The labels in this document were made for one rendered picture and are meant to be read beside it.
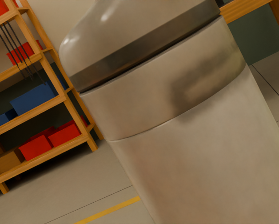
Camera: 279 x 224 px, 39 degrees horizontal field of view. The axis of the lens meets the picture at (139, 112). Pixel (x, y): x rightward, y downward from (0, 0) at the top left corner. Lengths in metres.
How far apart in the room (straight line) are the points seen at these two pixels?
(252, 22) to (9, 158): 3.67
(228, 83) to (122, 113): 0.05
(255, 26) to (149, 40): 5.07
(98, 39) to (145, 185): 0.08
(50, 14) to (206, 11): 5.34
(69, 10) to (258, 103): 5.25
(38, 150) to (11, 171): 0.51
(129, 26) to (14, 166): 5.52
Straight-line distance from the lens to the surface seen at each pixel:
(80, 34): 0.19
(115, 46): 0.18
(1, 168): 5.76
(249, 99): 0.20
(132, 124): 0.19
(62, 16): 5.47
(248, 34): 5.24
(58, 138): 5.22
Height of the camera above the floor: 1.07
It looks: 10 degrees down
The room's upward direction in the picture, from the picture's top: 29 degrees counter-clockwise
